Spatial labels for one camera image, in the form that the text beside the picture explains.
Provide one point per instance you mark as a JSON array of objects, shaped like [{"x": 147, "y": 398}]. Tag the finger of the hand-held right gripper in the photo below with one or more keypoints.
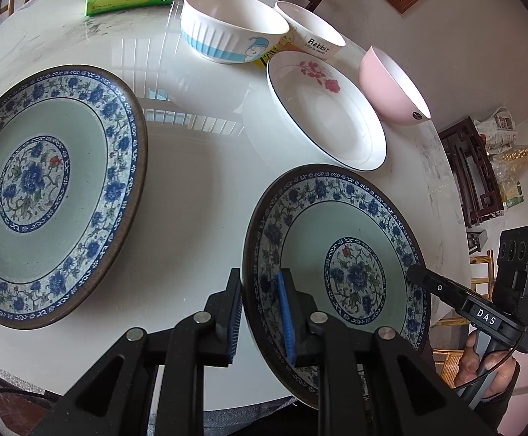
[{"x": 436, "y": 287}]

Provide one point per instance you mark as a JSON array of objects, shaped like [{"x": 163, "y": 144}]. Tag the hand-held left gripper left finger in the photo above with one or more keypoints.
[{"x": 233, "y": 322}]

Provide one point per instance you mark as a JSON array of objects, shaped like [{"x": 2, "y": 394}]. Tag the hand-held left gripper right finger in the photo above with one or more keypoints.
[{"x": 286, "y": 318}]

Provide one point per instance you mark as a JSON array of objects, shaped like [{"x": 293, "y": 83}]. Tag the small blue floral plate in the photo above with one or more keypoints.
[{"x": 359, "y": 236}]

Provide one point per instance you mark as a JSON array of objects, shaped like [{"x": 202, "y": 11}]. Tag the white plate with pink flower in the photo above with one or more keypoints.
[{"x": 327, "y": 118}]

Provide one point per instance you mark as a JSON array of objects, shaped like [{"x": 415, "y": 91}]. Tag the pink bowl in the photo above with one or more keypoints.
[{"x": 382, "y": 91}]

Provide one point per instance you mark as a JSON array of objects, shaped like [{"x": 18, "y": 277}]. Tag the large blue floral plate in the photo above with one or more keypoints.
[{"x": 32, "y": 177}]

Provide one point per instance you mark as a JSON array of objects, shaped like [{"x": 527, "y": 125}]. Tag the white bowl with black lettering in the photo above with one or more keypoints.
[{"x": 318, "y": 41}]

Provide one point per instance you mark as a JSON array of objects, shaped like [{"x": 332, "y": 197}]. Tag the white bowl with blue stripes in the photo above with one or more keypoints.
[{"x": 218, "y": 36}]

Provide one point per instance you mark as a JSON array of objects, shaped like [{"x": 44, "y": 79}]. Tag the person's right forearm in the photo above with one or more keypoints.
[{"x": 504, "y": 404}]

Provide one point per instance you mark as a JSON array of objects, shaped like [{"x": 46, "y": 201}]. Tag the person's right hand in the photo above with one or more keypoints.
[{"x": 466, "y": 363}]

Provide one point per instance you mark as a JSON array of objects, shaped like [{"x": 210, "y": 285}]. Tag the bamboo chair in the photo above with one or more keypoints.
[{"x": 445, "y": 363}]

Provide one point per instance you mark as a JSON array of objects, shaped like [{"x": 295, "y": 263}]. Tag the person's grey clothing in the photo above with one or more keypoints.
[{"x": 245, "y": 422}]

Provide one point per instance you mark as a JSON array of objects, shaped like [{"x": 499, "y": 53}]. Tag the clear bag of yellow items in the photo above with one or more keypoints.
[{"x": 516, "y": 159}]

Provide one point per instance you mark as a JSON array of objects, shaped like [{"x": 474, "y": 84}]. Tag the dark carved wooden stand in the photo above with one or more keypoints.
[{"x": 454, "y": 145}]

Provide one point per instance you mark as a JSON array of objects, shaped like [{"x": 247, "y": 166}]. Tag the newspaper-printed bag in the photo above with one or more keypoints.
[{"x": 500, "y": 127}]

